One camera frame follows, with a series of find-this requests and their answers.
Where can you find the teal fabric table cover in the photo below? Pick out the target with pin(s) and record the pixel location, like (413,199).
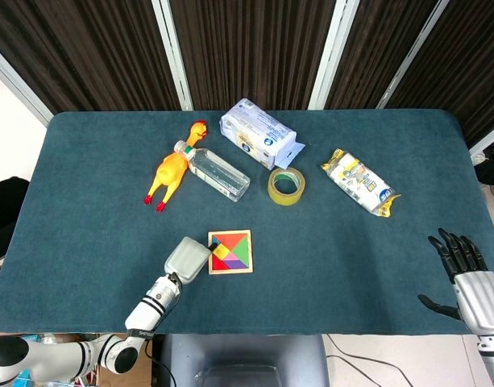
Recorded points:
(331,262)

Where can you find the dark brown curtain panel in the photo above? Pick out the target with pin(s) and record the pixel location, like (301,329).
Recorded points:
(371,52)
(464,68)
(250,52)
(81,52)

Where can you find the pink triangle tangram piece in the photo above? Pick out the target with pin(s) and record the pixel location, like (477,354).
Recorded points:
(232,256)

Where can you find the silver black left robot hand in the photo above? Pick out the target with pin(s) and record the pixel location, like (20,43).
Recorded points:
(186,262)

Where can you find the wooden tangram tray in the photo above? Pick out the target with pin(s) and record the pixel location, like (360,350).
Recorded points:
(230,272)

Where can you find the green triangle tangram piece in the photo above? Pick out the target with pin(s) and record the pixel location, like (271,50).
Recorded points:
(242,252)

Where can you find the clear plastic water bottle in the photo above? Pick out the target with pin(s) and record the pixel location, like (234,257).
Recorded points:
(218,173)

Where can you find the black bag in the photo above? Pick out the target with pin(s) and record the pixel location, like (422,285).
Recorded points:
(490,169)

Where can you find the orange triangle tangram piece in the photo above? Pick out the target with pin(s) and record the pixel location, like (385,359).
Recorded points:
(230,238)

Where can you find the white partition frame post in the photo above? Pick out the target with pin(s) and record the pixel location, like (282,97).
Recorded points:
(17,84)
(416,52)
(172,52)
(335,52)

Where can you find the white blue tissue pack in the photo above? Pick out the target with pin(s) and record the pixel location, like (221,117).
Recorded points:
(258,129)

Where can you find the yellowish packing tape roll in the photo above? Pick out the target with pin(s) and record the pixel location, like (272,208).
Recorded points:
(272,193)

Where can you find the yellow rubber chicken toy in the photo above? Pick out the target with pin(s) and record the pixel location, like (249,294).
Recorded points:
(170,171)

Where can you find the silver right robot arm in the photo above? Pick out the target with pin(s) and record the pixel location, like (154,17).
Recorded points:
(492,359)

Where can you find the red triangle tangram piece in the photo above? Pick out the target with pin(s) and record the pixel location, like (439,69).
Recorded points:
(217,264)

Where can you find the blue triangle tangram piece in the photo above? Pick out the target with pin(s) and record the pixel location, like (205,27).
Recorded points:
(215,240)

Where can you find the brown cardboard box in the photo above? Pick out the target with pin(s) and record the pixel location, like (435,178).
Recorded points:
(142,377)

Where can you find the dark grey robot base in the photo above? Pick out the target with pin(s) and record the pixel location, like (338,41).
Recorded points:
(238,359)

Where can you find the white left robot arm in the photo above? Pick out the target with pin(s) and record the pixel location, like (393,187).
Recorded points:
(150,306)

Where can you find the purple puzzle piece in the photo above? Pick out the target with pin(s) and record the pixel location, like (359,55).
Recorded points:
(236,264)

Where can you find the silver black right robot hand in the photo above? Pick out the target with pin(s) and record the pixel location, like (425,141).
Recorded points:
(478,298)

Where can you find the yellow square tangram piece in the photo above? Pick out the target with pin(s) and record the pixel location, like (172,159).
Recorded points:
(222,253)

